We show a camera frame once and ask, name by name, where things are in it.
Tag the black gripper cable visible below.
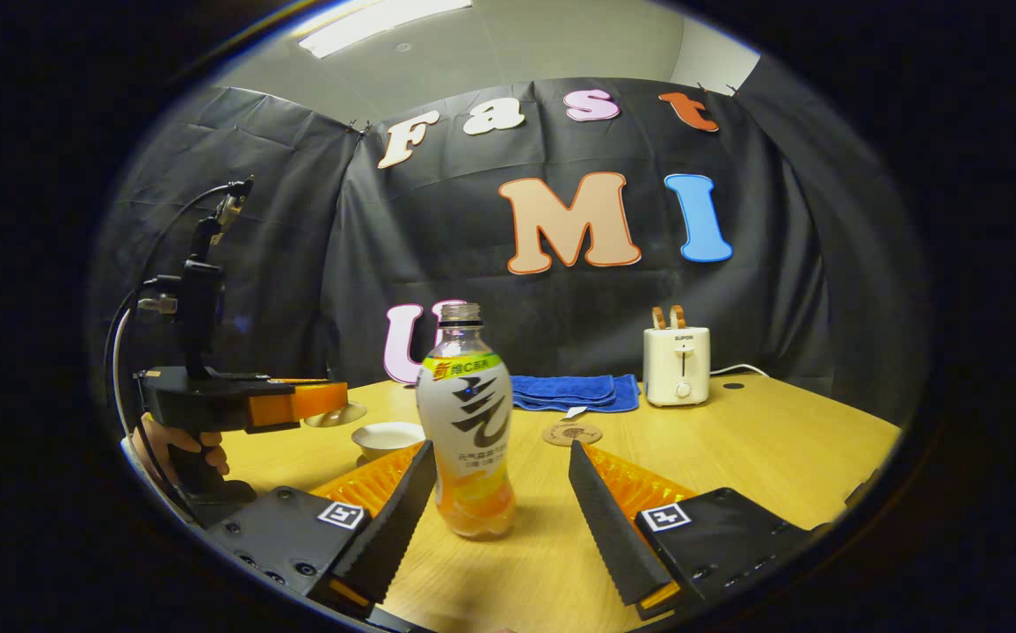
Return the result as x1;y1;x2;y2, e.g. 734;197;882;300
103;180;236;521

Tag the black backdrop cloth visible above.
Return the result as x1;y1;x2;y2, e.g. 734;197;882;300
89;53;933;425

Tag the clear plastic water bottle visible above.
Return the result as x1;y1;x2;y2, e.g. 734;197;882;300
416;302;517;541

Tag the ceiling light panel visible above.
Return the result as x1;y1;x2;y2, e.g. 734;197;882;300
295;0;475;61

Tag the cream teacup lid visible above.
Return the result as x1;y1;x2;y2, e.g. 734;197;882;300
303;400;369;430

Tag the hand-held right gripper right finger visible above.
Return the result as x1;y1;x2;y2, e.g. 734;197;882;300
567;439;813;622

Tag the round cork coaster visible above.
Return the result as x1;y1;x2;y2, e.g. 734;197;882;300
541;420;605;448

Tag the folded blue towel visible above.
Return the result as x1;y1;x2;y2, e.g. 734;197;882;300
508;374;642;415

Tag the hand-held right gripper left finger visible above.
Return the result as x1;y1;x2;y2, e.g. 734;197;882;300
200;439;439;619

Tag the white toaster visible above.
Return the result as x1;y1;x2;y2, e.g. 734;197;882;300
643;326;712;408

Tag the white teacup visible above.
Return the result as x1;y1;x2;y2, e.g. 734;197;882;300
351;420;427;463

